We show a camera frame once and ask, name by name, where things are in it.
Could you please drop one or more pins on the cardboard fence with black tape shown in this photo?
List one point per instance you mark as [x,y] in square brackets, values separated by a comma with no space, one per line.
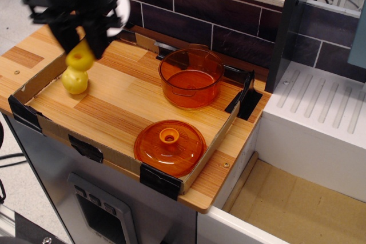
[124,95]

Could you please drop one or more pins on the white toy sink unit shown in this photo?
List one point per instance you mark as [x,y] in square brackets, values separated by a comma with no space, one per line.
[301,177]

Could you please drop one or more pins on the yellow handled white toy knife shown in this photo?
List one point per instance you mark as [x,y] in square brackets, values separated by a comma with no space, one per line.
[81,57]

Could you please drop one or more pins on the dark grey vertical post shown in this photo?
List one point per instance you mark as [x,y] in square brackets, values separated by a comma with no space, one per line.
[286,38]

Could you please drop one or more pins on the yellow toy potato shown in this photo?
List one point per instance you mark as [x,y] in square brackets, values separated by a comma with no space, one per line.
[74,81]

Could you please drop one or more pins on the orange transparent pot lid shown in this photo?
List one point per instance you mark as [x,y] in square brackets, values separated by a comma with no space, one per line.
[171,146]

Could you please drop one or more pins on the orange transparent plastic pot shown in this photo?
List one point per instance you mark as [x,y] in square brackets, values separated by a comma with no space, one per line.
[191,77]

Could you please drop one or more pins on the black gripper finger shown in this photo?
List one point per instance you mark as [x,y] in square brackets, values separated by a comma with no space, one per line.
[66,34]
[97,37]

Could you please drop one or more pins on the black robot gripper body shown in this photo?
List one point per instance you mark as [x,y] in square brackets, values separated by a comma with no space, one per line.
[100,15]

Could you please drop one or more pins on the grey toy oven front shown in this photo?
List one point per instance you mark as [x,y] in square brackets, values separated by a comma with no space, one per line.
[95,203]

